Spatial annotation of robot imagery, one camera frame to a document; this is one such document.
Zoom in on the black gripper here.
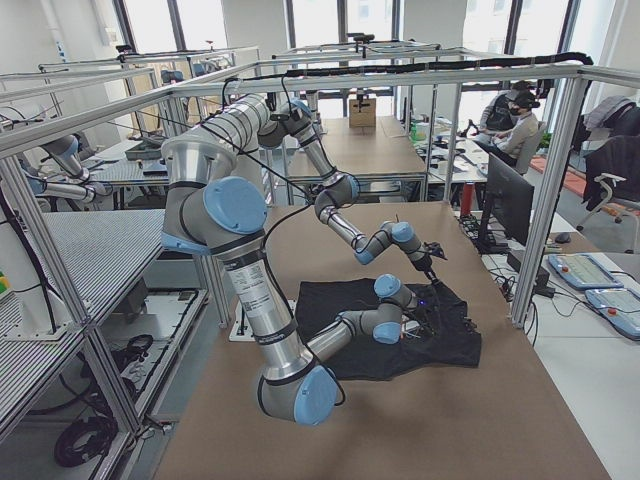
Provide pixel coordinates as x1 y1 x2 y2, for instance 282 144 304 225
412 254 436 280

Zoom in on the black printed t-shirt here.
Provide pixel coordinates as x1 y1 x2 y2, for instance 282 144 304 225
295 275 482 380

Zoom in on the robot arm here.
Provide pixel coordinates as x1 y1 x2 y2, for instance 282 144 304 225
190 94 444 282
161 133 418 425

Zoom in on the black monitor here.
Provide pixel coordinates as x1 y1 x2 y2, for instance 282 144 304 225
476 154 534 254

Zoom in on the seated person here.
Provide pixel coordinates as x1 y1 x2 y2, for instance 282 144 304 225
474 80 540 167

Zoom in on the white teach pendant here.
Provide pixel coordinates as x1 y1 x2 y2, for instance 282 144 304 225
547 253 623 291

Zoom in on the cardboard box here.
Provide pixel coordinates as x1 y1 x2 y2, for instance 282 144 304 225
348 98 377 128

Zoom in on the office chair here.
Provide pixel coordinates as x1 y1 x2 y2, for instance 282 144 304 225
577 97 640 231

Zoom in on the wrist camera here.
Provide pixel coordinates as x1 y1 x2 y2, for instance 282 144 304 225
423 242 447 260

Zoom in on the aluminium frame rail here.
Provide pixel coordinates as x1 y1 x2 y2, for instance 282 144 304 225
1 52 593 158

